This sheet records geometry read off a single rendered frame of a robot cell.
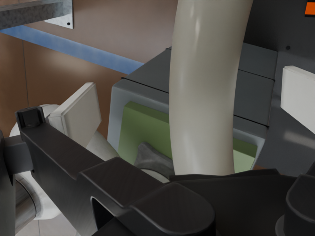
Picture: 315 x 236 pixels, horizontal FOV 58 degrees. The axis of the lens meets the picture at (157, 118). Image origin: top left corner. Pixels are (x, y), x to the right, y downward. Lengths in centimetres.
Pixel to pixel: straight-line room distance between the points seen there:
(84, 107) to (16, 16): 140
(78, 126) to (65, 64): 175
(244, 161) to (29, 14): 128
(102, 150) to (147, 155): 15
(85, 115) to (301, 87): 13
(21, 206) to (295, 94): 45
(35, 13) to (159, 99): 107
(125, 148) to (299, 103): 61
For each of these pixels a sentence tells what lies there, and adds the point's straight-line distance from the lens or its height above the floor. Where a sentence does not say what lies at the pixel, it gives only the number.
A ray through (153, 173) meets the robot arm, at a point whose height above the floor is 91.
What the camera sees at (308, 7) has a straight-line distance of 137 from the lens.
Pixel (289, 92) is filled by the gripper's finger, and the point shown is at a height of 119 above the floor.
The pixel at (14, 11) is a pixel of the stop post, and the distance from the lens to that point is 155.
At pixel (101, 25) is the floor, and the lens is 168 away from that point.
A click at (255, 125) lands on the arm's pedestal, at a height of 75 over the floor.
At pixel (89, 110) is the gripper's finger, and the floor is 125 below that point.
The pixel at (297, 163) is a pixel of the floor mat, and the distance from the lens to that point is 165.
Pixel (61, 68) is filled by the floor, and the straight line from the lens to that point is 194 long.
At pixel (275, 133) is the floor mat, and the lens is 156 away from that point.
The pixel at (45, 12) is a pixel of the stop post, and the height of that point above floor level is 16.
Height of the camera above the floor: 138
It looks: 55 degrees down
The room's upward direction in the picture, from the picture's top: 139 degrees counter-clockwise
